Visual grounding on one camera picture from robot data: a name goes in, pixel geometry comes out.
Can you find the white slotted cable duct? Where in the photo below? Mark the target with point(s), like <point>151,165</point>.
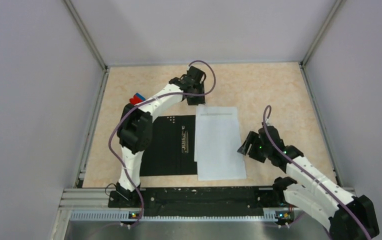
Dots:
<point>131,216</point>

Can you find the white paper sheet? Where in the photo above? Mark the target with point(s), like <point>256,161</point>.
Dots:
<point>217,140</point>

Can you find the metal folder clip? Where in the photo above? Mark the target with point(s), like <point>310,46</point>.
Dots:
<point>184,140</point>

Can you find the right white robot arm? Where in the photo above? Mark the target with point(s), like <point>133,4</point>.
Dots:
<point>344,215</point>

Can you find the teal folder black inside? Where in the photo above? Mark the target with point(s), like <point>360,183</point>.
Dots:
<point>164,157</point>

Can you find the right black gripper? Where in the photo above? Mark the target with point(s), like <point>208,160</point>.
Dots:
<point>253,138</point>

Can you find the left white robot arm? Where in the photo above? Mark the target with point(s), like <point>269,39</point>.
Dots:
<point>135,128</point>

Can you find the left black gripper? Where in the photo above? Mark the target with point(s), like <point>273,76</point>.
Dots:
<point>199,100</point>

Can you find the red blue toy block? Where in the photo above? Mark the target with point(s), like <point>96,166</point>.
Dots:
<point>137,99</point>

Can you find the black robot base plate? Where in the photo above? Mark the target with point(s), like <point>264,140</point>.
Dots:
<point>220,201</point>

